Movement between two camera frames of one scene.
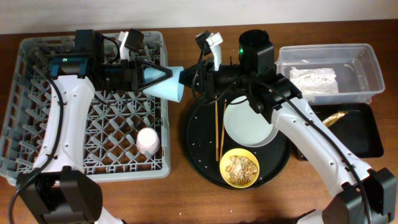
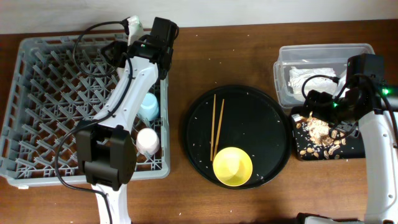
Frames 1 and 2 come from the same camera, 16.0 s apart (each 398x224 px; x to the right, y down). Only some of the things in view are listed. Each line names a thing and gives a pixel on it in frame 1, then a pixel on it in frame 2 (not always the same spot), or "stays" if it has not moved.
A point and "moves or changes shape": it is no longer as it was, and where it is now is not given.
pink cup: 148,140 stays
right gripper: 208,83 → 323,98
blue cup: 168,89 → 149,107
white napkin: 310,81 stays
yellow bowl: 239,168 moves or changes shape
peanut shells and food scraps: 240,170 moves or changes shape
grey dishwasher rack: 114,118 stays
